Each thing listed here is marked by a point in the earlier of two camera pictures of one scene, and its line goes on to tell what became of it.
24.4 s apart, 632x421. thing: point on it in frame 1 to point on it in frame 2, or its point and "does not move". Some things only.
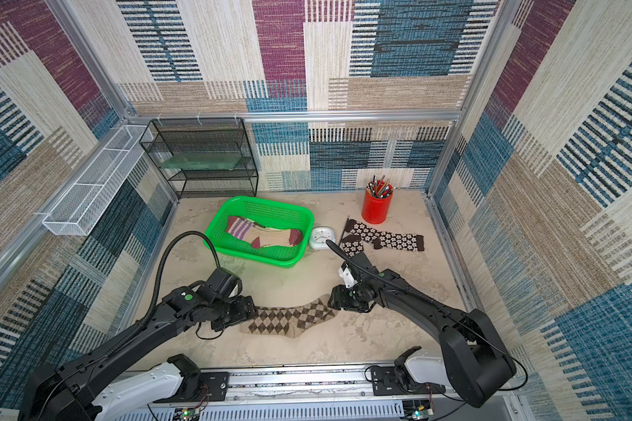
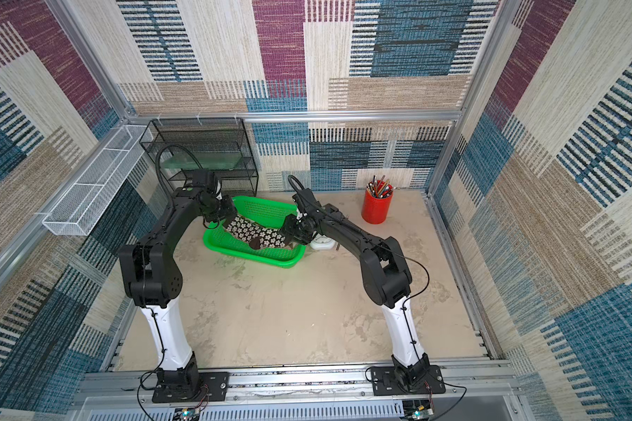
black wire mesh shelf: x=204 y=158 does not move
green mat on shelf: x=217 y=160 does not move
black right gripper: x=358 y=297 to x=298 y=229
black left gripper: x=246 y=311 to x=232 y=210
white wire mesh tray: x=71 y=214 does not move
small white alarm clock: x=319 y=237 does not move
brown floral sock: x=381 y=239 to x=257 y=237
